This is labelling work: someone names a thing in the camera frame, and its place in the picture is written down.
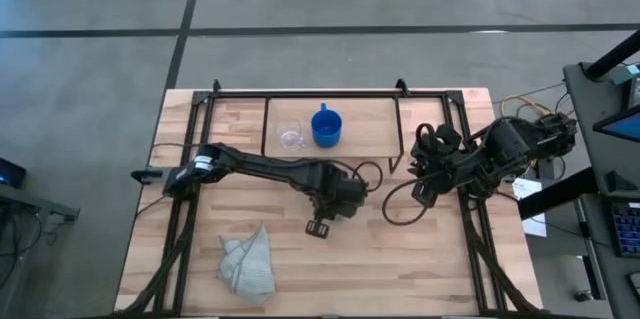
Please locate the grey side table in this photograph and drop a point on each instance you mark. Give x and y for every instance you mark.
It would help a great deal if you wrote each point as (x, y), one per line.
(30, 204)

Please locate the crumpled grey cloth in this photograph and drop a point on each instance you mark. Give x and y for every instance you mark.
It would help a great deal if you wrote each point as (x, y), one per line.
(247, 269)

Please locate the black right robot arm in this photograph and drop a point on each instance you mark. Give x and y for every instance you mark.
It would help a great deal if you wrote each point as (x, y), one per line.
(520, 146)

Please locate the black keyboard with blue keys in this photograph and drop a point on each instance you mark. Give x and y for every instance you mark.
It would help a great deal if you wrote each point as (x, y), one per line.
(627, 229)

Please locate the white paper sheet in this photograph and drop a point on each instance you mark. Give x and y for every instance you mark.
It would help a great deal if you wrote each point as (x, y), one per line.
(531, 209)

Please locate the wooden shelf with black frame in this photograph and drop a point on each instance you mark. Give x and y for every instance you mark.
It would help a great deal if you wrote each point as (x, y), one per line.
(365, 129)

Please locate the tilted screen with blue display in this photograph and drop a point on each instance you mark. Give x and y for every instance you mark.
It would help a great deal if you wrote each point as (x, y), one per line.
(620, 126)

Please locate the black device with blue light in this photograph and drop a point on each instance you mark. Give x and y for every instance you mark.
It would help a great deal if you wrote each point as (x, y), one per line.
(10, 171)

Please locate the black diagonal beam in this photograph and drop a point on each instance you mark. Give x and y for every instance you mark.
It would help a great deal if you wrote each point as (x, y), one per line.
(555, 194)

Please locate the black side desk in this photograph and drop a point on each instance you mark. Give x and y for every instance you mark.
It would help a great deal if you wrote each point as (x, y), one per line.
(585, 129)

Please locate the black diagonal pole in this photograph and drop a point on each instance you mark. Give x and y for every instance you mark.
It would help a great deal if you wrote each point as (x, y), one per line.
(612, 56)

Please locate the black metal table frame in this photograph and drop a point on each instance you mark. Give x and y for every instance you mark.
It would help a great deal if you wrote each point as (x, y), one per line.
(475, 239)

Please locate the black caster wheel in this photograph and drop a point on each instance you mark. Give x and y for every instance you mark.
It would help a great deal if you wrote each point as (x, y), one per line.
(583, 295)

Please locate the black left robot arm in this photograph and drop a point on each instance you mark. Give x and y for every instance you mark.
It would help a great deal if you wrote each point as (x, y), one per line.
(260, 166)

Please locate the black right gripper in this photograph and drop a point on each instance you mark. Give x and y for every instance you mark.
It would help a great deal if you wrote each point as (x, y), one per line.
(442, 166)

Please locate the teal box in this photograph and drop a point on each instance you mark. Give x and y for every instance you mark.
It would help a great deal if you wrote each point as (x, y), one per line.
(625, 74)

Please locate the clear glass mug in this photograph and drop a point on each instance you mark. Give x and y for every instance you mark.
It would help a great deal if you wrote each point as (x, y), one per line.
(290, 135)

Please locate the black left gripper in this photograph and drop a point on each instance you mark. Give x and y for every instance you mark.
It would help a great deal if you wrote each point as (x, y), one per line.
(340, 194)

